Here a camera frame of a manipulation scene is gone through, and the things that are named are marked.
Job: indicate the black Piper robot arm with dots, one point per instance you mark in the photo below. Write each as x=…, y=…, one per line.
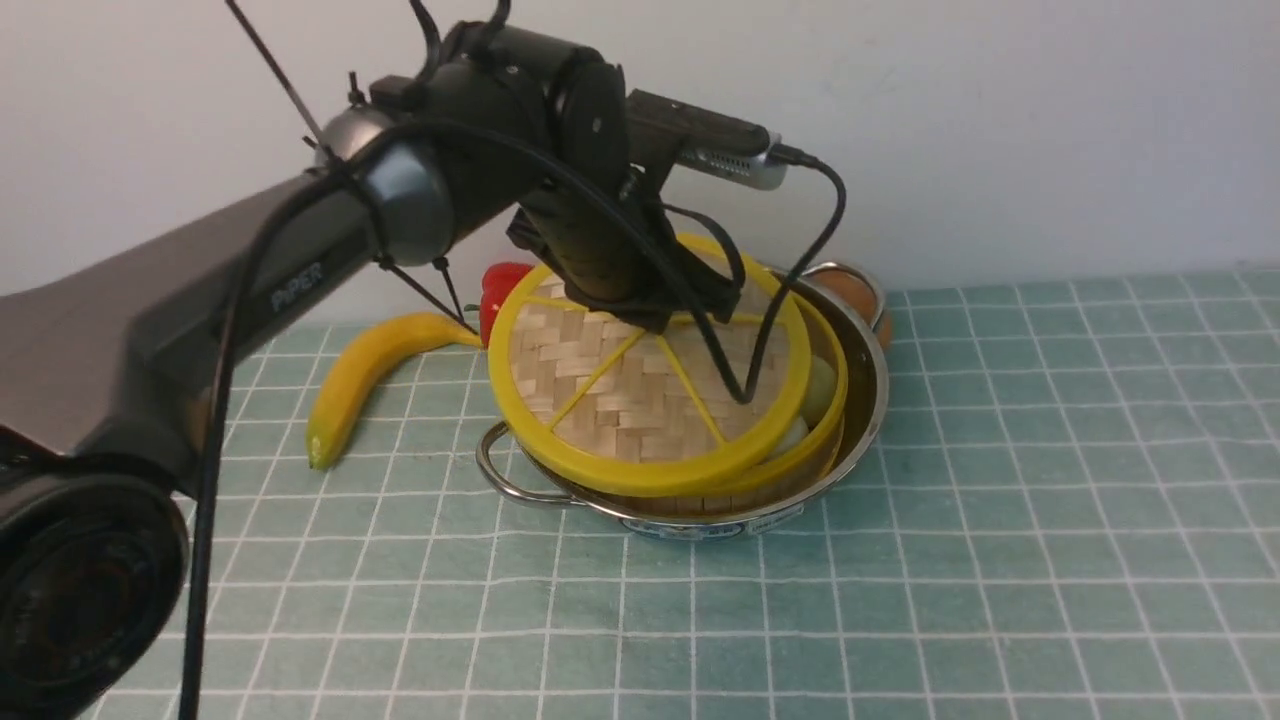
x=116, y=379

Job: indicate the yellow banana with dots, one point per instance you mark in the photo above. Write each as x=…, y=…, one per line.
x=361, y=367

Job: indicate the green checkered tablecloth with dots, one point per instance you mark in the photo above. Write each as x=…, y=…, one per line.
x=1072, y=512

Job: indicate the yellow bamboo steamer lid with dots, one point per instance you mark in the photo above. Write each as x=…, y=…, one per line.
x=628, y=412

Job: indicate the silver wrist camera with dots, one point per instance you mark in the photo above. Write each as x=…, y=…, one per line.
x=666, y=133

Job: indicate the stainless steel pot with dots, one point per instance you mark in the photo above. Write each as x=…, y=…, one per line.
x=869, y=398

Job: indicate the orange fruit behind pot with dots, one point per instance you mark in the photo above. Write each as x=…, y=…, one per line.
x=862, y=292

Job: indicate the red bell pepper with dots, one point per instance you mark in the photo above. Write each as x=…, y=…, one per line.
x=497, y=282

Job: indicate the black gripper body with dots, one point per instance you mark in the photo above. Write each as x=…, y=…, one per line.
x=601, y=267

